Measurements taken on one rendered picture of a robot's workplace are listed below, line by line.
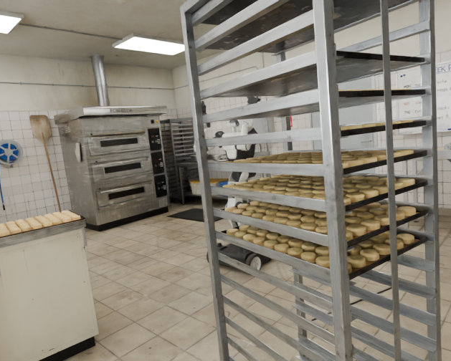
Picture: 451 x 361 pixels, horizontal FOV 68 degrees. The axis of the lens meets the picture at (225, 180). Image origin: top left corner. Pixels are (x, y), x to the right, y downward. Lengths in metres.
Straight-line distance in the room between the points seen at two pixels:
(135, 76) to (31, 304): 5.85
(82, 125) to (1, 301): 3.77
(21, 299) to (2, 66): 4.78
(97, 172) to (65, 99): 1.69
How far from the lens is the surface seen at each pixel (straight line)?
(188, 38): 1.32
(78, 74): 7.03
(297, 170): 0.91
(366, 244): 1.11
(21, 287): 2.42
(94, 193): 5.79
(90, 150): 5.74
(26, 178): 6.49
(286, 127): 1.53
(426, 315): 1.35
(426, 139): 1.18
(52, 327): 2.55
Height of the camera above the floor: 1.34
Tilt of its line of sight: 7 degrees down
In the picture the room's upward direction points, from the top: 6 degrees counter-clockwise
